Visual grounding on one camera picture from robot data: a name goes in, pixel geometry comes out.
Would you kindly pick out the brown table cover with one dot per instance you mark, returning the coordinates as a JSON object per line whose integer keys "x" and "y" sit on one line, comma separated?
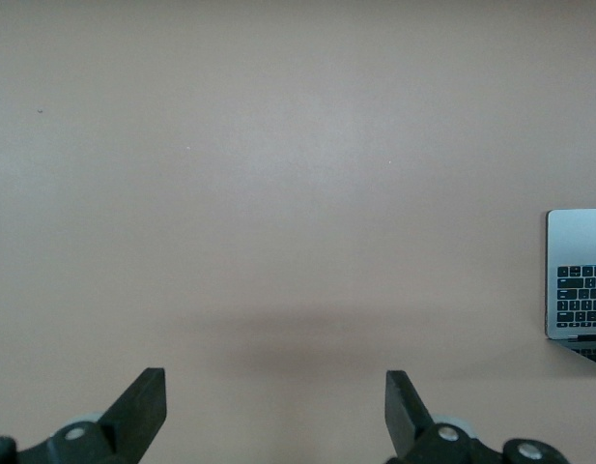
{"x": 278, "y": 169}

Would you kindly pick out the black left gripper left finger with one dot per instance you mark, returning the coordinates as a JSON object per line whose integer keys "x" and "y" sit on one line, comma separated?
{"x": 133, "y": 415}

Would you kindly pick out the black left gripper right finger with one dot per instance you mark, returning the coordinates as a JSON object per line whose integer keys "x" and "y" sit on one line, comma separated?
{"x": 408, "y": 420}

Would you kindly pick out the silver grey laptop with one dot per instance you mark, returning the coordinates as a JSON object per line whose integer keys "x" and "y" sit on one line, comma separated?
{"x": 568, "y": 241}

